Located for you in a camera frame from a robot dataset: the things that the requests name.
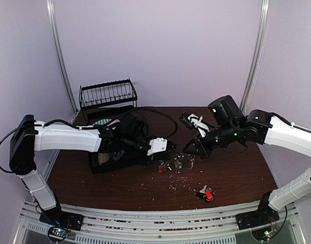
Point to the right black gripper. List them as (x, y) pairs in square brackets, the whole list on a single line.
[(200, 144)]

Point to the silver key with ring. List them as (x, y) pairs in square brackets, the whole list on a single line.
[(191, 159)]

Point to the keyring with green tag keys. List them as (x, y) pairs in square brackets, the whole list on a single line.
[(171, 164)]

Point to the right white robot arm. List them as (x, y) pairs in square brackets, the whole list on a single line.
[(258, 126)]

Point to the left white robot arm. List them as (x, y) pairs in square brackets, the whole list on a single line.
[(33, 135)]

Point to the key bunch with red tag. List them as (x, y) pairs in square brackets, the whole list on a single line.
[(206, 193)]

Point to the black tray with dishes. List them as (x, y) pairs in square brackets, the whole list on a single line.
[(112, 158)]

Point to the right round circuit board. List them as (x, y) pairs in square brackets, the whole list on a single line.
[(263, 234)]

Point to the round circuit board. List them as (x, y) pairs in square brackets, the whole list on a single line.
[(263, 234), (57, 234)]

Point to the left round circuit board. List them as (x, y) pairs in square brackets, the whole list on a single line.
[(57, 234)]

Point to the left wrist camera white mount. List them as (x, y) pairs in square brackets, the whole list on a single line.
[(157, 145)]

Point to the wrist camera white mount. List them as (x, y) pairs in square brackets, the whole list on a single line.
[(157, 145), (191, 121)]

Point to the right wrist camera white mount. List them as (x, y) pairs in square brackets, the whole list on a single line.
[(191, 121)]

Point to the black wire dish rack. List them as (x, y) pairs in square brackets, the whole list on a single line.
[(107, 94)]

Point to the aluminium rail frame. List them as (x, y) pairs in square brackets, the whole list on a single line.
[(208, 225)]

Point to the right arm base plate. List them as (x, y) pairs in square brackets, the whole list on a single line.
[(254, 219)]

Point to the right aluminium corner post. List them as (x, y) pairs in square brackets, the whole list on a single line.
[(258, 49)]

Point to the aluminium corner post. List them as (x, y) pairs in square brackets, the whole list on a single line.
[(59, 54), (258, 49)]

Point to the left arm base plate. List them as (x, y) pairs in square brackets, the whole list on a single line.
[(66, 220)]

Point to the left aluminium corner post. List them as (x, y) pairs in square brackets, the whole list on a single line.
[(59, 54)]

